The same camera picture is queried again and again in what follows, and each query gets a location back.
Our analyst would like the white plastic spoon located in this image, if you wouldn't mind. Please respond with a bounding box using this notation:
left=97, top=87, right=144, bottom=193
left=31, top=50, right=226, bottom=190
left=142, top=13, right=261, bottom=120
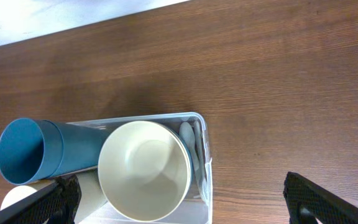
left=179, top=122, right=200, bottom=172

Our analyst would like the blue cup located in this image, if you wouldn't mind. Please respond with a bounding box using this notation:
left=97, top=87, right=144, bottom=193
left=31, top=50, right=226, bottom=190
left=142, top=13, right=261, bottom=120
left=52, top=122, right=110, bottom=177
left=0, top=118, right=63, bottom=185

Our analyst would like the cream cup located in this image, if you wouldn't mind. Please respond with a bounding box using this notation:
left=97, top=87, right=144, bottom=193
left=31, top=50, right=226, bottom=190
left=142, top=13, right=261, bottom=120
left=75, top=170, right=107, bottom=223
left=0, top=180, right=53, bottom=210

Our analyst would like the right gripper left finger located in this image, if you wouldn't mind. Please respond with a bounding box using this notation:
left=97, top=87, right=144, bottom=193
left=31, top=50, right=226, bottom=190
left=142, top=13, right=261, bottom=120
left=0, top=175, right=81, bottom=224

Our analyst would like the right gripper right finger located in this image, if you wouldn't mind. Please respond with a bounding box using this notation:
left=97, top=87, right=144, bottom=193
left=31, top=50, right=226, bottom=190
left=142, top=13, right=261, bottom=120
left=283, top=172, right=358, bottom=224

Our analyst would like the blue cup back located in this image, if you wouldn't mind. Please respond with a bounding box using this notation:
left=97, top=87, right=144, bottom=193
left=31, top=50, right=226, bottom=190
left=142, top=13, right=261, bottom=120
left=0, top=118, right=63, bottom=185

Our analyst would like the blue cup front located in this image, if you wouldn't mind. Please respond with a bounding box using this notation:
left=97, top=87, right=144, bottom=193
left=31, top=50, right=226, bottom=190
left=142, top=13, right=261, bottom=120
left=52, top=122, right=110, bottom=177

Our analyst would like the white plastic fork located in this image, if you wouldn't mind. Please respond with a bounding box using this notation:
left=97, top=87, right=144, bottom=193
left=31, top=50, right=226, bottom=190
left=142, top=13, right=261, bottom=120
left=194, top=121, right=208, bottom=202

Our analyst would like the cream bowl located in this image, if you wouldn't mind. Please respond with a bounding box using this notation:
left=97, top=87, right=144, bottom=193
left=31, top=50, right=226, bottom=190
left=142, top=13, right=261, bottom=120
left=98, top=121, right=183, bottom=222
left=158, top=123, right=193, bottom=200

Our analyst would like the clear plastic container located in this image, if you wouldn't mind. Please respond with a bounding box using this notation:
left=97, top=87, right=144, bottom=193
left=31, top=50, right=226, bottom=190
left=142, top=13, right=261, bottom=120
left=74, top=112, right=213, bottom=224

